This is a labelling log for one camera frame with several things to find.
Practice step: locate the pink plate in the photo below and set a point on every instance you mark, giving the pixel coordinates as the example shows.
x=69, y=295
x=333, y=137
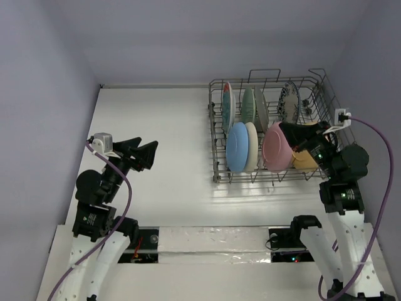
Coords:
x=276, y=152

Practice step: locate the light blue plate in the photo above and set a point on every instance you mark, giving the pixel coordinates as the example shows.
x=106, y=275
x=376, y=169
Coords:
x=237, y=147

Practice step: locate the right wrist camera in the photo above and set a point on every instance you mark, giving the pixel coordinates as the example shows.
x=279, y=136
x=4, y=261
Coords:
x=341, y=120

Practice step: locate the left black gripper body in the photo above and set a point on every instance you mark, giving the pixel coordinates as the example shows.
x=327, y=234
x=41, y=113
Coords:
x=125, y=162

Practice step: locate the grey plate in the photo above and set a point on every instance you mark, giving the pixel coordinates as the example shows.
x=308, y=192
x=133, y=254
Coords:
x=262, y=108

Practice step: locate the blue patterned plate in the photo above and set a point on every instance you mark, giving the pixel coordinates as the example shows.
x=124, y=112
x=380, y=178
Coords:
x=288, y=103

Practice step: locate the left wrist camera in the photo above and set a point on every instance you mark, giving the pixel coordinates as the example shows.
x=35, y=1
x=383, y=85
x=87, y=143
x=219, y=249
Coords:
x=101, y=143

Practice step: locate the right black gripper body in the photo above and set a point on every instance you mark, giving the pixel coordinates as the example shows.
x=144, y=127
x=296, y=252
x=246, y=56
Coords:
x=313, y=142

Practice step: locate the metal wire dish rack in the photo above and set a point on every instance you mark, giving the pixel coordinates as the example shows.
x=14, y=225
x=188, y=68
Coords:
x=318, y=102

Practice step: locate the white plate with floral face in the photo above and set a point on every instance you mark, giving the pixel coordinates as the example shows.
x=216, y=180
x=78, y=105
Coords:
x=228, y=107

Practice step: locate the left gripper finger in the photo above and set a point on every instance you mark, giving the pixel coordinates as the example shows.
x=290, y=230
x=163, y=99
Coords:
x=126, y=148
x=145, y=155

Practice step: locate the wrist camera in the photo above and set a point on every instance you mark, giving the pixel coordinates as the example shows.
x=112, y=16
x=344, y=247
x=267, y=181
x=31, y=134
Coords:
x=341, y=120
x=101, y=143

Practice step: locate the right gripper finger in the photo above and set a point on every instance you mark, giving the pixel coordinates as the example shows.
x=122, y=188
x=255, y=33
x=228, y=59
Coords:
x=295, y=129
x=298, y=142

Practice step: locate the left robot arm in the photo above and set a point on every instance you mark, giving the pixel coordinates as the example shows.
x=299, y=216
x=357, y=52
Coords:
x=102, y=231

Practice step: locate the yellow plate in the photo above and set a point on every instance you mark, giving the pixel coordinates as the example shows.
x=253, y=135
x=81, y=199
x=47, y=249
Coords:
x=303, y=161

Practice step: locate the green plate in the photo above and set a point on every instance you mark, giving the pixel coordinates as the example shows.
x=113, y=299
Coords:
x=248, y=107

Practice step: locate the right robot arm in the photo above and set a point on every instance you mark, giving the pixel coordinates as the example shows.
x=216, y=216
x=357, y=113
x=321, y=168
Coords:
x=346, y=266

